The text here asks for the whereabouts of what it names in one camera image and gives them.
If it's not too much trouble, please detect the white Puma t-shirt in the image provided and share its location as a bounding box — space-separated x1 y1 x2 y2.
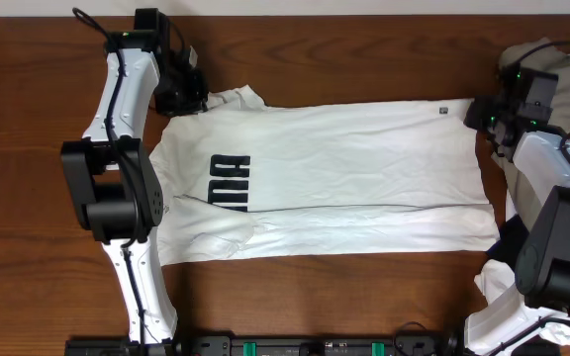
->
150 86 498 265

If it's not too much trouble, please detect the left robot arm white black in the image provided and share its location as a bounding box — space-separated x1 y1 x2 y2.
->
60 30 207 350

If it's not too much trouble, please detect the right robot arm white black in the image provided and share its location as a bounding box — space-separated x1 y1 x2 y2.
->
456 64 570 355

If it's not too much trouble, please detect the grey garment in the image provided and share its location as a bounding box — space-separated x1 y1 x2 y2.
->
492 38 570 228

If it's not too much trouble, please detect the white garment bottom right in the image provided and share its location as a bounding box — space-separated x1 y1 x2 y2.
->
463 260 570 355

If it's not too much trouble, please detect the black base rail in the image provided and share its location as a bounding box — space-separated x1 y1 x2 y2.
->
63 331 473 356

